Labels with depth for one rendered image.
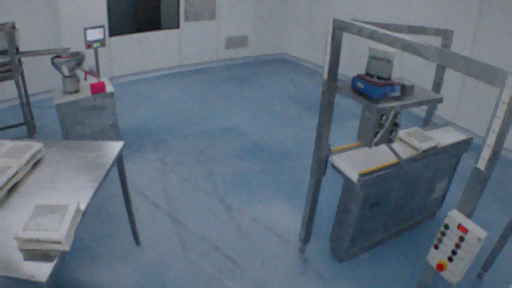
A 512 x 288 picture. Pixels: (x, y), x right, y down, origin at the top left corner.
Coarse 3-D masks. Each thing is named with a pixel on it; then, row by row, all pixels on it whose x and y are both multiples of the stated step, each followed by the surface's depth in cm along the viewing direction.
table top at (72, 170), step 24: (48, 144) 186; (72, 144) 187; (96, 144) 189; (120, 144) 191; (48, 168) 162; (72, 168) 164; (96, 168) 166; (24, 192) 141; (48, 192) 143; (72, 192) 146; (96, 192) 151; (0, 216) 123; (0, 240) 111; (0, 264) 100; (24, 264) 103; (48, 264) 105
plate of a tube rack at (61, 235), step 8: (48, 200) 127; (56, 200) 128; (64, 200) 129; (32, 208) 122; (72, 208) 125; (24, 216) 116; (72, 216) 121; (64, 224) 116; (16, 232) 108; (24, 232) 108; (32, 232) 109; (40, 232) 110; (48, 232) 111; (56, 232) 111; (64, 232) 112; (32, 240) 108; (40, 240) 108; (48, 240) 109; (56, 240) 109; (64, 240) 110
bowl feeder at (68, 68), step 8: (56, 56) 291; (64, 56) 298; (72, 56) 303; (80, 56) 284; (56, 64) 272; (64, 64) 274; (72, 64) 279; (80, 64) 291; (64, 72) 283; (72, 72) 288; (64, 80) 289; (72, 80) 292; (64, 88) 294; (72, 88) 295
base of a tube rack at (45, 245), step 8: (80, 208) 132; (80, 216) 130; (72, 224) 123; (72, 232) 119; (24, 240) 110; (72, 240) 117; (24, 248) 109; (32, 248) 110; (40, 248) 110; (48, 248) 111; (56, 248) 111; (64, 248) 112
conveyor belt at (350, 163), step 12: (384, 144) 212; (396, 144) 213; (336, 156) 195; (348, 156) 195; (360, 156) 196; (372, 156) 197; (384, 156) 197; (408, 156) 199; (348, 168) 184; (360, 168) 184
